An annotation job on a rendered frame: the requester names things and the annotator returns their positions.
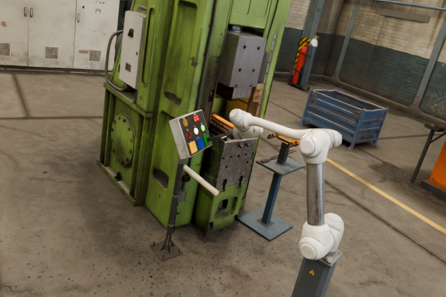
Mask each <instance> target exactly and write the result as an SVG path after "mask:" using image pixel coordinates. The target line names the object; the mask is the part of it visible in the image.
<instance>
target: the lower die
mask: <svg viewBox="0 0 446 297"><path fill-rule="evenodd" d="M212 113H213V114H216V115H217V116H219V117H221V118H223V117H222V116H220V115H218V114H217V113H215V112H212ZM211 119H213V120H214V121H216V122H217V123H219V124H220V125H223V128H222V126H221V127H220V126H219V124H217V128H216V122H213V120H211V122H210V128H211V129H212V126H213V123H214V126H213V130H216V132H217V133H218V132H219V128H220V134H224V133H227V132H228V131H229V130H230V129H233V127H231V126H229V125H228V124H226V123H225V122H223V121H221V120H219V119H218V118H216V117H215V116H213V115H212V116H211ZM223 119H224V120H226V121H228V122H229V123H231V121H229V120H227V119H225V118H223Z"/></svg>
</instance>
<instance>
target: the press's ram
mask: <svg viewBox="0 0 446 297"><path fill-rule="evenodd" d="M266 42H267V39H266V38H262V37H260V36H256V35H253V34H249V33H246V32H241V33H238V32H231V31H227V35H226V42H225V45H224V52H223V56H222V63H221V67H220V73H219V77H218V82H220V83H221V84H224V85H226V86H228V87H256V86H257V83H258V78H259V74H260V68H261V63H262V60H263V54H264V51H265V46H266Z"/></svg>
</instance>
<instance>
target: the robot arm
mask: <svg viewBox="0 0 446 297"><path fill-rule="evenodd" d="M229 118H230V121H231V123H232V124H233V126H235V127H234V128H233V129H230V130H229V131H228V132H227V133H224V134H221V135H217V136H213V137H208V138H206V140H207V142H209V141H217V140H222V139H228V138H230V139H231V140H233V139H236V140H237V139H249V138H253V137H256V136H259V135H261V134H262V133H263V129H267V130H269V131H272V132H274V133H277V134H279V135H282V136H284V137H287V138H290V139H294V140H297V141H300V142H299V150H300V152H301V154H302V155H303V160H304V161H305V162H306V169H307V221H306V222H305V223H304V225H303V230H302V234H301V239H300V241H299V250H300V253H301V254H302V255H303V256H304V257H305V258H306V259H311V260H318V259H322V260H324V261H325V262H326V263H327V264H329V265H331V264H332V261H333V260H334V259H335V258H336V257H337V255H339V254H340V253H341V251H339V250H338V249H337V248H338V246H339V244H340V241H341V239H342V234H343V232H344V223H343V220H342V219H341V217H339V216H338V215H336V214H334V213H327V214H325V185H324V162H325V160H326V159H327V153H328V150H329V149H330V148H332V147H333V148H334V147H337V146H339V145H340V144H341V142H342V135H341V134H340V133H339V132H337V131H334V130H331V129H305V130H295V129H290V128H287V127H284V126H281V125H278V124H275V123H272V122H270V121H266V120H264V119H260V118H257V117H252V115H251V114H250V113H247V112H245V111H242V110H241V109H233V110H232V111H231V112H230V116H229Z"/></svg>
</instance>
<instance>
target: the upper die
mask: <svg viewBox="0 0 446 297"><path fill-rule="evenodd" d="M216 91H218V92H220V93H222V94H224V95H226V96H228V97H230V98H232V99H235V98H250V95H251V91H252V87H228V86H226V85H224V84H221V83H220V82H218V84H217V88H216Z"/></svg>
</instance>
